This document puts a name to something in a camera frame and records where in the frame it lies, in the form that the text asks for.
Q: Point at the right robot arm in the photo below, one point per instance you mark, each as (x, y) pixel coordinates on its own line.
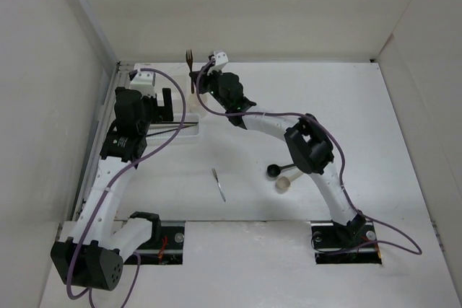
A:
(308, 143)

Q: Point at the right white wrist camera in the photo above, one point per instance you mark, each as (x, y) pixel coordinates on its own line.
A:
(219, 60)

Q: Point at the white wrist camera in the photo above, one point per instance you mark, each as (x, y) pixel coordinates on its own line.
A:
(143, 82)
(219, 60)

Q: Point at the white perforated flat tray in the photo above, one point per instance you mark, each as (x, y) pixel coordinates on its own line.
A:
(189, 117)

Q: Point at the small silver fork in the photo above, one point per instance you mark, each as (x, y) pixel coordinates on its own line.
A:
(214, 172)

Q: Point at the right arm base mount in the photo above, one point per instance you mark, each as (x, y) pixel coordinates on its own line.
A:
(330, 250)

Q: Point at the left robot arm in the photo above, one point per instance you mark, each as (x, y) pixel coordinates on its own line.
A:
(93, 254)

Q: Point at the white perforated square box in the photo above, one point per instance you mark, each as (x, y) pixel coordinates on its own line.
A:
(182, 82)

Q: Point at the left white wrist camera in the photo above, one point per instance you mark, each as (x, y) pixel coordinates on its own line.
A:
(143, 82)

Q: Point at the cream spoon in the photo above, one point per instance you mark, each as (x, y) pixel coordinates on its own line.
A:
(284, 183)

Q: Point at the cream cylindrical cup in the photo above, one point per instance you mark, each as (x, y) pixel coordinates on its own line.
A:
(195, 103)

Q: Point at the black spoon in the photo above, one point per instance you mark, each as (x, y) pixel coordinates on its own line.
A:
(273, 171)

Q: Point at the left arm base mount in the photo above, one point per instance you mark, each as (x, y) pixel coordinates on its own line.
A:
(167, 249)

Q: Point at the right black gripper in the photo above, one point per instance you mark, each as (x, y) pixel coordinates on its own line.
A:
(204, 77)

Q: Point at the black thin chopstick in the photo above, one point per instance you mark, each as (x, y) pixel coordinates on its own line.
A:
(184, 132)

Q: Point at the brown wooden fork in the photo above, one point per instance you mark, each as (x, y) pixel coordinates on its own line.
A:
(189, 62)

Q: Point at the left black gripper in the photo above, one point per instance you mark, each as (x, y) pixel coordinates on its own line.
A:
(160, 115)

